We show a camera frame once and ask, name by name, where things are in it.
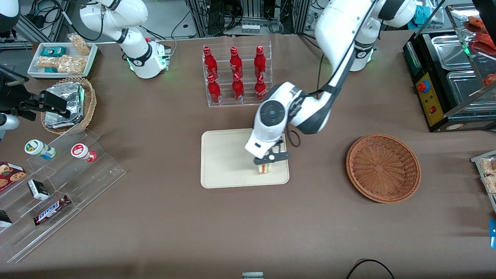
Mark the triangle sandwich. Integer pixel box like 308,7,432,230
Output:
255,163,277,176

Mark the beige plastic tray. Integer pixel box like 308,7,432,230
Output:
200,127,290,189

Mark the grey snack tray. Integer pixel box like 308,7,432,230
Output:
471,150,496,214

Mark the black food warmer machine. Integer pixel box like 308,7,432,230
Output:
402,4,496,133

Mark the teal snack box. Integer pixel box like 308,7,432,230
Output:
41,46,67,57

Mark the green capped yogurt bottle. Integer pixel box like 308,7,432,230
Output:
24,139,57,160

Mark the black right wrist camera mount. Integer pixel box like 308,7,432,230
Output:
0,65,30,113

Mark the clear acrylic stepped display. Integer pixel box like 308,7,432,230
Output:
0,128,127,264

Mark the red capped yogurt bottle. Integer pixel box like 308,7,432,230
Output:
71,143,98,163

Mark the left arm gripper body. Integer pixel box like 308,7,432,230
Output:
245,130,286,159

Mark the red cookie box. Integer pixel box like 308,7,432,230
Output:
0,161,28,192

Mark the small black white box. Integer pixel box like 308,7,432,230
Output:
27,179,50,200

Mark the wide brown wicker basket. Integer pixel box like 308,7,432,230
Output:
346,134,422,204

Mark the snickers chocolate bar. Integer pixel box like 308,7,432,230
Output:
33,195,72,226

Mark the foil wrapped food package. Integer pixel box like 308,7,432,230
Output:
45,82,85,129

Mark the red cola bottle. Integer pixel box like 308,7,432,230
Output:
254,45,267,78
203,46,219,80
254,75,268,102
207,75,222,103
229,46,243,78
232,73,245,102

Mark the steel food pan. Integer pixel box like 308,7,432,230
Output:
430,35,483,71
447,71,496,114

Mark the metal equipment rack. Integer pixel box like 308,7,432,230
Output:
186,0,316,37

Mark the clear bag of puffed snacks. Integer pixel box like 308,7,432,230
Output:
57,55,86,74
68,33,91,56
37,56,59,69

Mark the white rectangular snack tray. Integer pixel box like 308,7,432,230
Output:
27,42,98,79

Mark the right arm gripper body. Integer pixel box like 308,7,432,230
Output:
17,94,47,119

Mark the clear acrylic bottle rack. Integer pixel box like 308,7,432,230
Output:
202,41,274,108

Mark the small tan wicker basket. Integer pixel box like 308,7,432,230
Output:
40,77,97,135

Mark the black floor cable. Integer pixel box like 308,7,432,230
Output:
346,259,396,279

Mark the teal bag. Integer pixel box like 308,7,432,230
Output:
413,6,439,25

